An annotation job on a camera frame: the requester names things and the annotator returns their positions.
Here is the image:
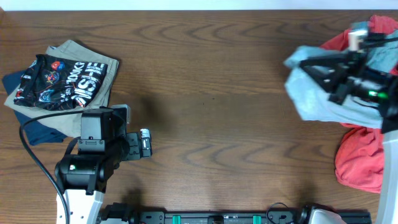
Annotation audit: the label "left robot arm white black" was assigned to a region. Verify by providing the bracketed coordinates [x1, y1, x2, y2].
[55, 105, 152, 223]

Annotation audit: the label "light blue t-shirt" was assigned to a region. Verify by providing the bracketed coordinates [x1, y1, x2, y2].
[284, 21, 397, 128]

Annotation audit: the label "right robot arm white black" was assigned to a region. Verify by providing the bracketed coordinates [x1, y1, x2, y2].
[299, 53, 397, 223]

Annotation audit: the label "navy folded garment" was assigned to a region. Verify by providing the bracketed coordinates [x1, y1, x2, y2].
[2, 71, 67, 146]

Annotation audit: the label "red t-shirt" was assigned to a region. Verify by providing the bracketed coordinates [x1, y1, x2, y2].
[320, 15, 397, 194]

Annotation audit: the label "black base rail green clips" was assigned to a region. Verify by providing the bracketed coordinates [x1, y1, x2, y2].
[95, 203, 372, 224]

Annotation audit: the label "black printed folded shirt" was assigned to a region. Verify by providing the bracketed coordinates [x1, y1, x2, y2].
[14, 54, 108, 111]

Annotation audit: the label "beige folded garment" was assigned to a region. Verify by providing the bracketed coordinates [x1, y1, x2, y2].
[4, 40, 119, 137]

